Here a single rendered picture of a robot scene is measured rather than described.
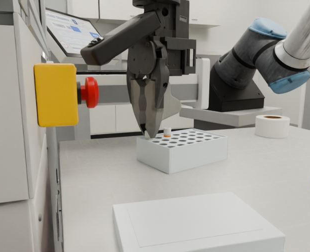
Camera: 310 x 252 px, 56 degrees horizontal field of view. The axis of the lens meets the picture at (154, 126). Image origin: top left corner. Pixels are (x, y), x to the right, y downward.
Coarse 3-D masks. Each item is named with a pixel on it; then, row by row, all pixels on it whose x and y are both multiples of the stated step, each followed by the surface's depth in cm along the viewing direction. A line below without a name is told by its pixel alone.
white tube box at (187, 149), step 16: (192, 128) 53; (144, 144) 45; (160, 144) 44; (176, 144) 43; (192, 144) 42; (208, 144) 44; (224, 144) 47; (144, 160) 45; (160, 160) 42; (176, 160) 41; (192, 160) 43; (208, 160) 45
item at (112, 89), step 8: (80, 80) 56; (104, 80) 58; (112, 80) 58; (120, 80) 59; (176, 80) 63; (184, 80) 63; (192, 80) 64; (104, 88) 58; (112, 88) 58; (120, 88) 59; (176, 88) 63; (184, 88) 63; (192, 88) 64; (104, 96) 58; (112, 96) 59; (120, 96) 59; (128, 96) 60; (176, 96) 63; (184, 96) 64; (192, 96) 64; (80, 104) 57; (104, 104) 59; (112, 104) 59; (120, 104) 60
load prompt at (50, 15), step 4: (48, 12) 138; (48, 16) 135; (52, 16) 138; (56, 16) 142; (60, 16) 146; (64, 16) 150; (60, 20) 143; (64, 20) 146; (68, 20) 150; (72, 20) 154; (76, 20) 159; (76, 24) 155; (80, 24) 160
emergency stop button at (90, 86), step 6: (90, 78) 36; (90, 84) 36; (96, 84) 36; (84, 90) 36; (90, 90) 35; (96, 90) 36; (84, 96) 36; (90, 96) 36; (96, 96) 36; (90, 102) 36; (96, 102) 37
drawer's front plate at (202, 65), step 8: (192, 64) 67; (200, 64) 63; (208, 64) 62; (200, 72) 63; (208, 72) 63; (200, 80) 63; (208, 80) 63; (200, 88) 64; (208, 88) 63; (200, 96) 64; (208, 96) 64; (184, 104) 72; (192, 104) 68; (200, 104) 64
